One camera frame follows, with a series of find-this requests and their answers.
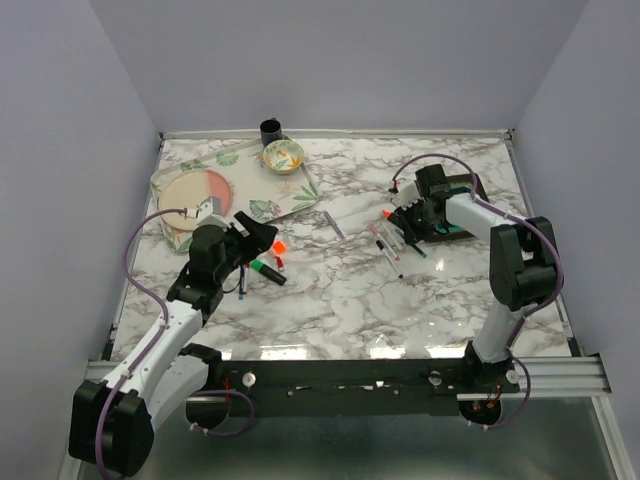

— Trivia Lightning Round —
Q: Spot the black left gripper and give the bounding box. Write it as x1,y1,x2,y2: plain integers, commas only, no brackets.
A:
215,211,277,283

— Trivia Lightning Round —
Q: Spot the green fineliner pen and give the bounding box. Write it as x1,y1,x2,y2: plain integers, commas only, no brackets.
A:
408,244,427,258

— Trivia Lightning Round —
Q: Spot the orange highlighter cap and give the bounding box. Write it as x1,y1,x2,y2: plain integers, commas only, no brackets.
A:
271,240,288,256

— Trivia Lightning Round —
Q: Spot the black orange highlighter body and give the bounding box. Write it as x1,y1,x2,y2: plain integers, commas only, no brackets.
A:
383,210,404,238

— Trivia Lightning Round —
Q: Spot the pink cap white marker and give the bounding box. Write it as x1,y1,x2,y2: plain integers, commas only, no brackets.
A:
370,225,400,261

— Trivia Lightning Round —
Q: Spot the grey purple marker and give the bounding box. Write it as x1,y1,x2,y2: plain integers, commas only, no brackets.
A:
323,210,346,240

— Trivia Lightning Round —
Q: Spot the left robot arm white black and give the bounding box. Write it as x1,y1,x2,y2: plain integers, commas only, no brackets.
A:
68,212,278,479

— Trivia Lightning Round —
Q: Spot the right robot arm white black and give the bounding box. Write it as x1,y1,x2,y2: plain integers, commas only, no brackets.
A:
389,164,564,392

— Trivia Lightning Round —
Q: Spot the blue red whiteboard pen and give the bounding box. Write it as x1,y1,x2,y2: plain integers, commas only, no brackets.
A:
238,264,249,300

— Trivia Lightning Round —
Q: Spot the green cap black highlighter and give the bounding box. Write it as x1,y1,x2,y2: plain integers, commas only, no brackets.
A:
249,259,287,286

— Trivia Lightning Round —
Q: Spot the floral leaf pattern tray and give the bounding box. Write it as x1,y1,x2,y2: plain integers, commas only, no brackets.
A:
150,139,319,223

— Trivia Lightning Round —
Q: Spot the black teal square plate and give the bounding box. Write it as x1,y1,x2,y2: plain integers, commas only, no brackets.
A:
424,174,488,243

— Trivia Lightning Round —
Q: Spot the floral small bowl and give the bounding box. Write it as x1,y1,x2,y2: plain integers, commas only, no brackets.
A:
262,139,306,175

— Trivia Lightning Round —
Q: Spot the pink cream round plate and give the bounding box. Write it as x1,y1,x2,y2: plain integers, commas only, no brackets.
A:
158,169,233,216

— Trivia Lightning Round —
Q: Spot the dark blue mug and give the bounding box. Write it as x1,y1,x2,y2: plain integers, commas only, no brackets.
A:
259,118,283,147

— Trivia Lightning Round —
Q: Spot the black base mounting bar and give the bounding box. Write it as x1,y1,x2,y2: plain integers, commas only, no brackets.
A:
202,358,519,418

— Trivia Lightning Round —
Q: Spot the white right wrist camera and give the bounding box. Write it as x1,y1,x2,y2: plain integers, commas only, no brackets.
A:
390,181,422,209

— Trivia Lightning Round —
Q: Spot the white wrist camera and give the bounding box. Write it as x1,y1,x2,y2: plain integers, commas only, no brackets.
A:
185,196,228,229
390,181,422,209

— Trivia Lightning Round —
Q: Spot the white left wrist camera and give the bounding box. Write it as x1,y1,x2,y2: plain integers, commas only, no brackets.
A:
185,196,228,229

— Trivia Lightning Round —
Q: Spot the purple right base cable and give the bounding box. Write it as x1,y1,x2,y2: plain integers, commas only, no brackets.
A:
467,354,532,432

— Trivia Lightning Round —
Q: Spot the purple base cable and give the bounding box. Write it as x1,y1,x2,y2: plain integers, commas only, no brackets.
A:
467,354,532,432
188,389,256,437

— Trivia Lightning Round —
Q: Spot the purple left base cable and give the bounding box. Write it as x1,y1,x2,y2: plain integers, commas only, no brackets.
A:
188,389,256,437

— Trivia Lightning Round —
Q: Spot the aluminium frame rail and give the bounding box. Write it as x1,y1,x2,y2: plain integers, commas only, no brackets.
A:
521,356,611,398

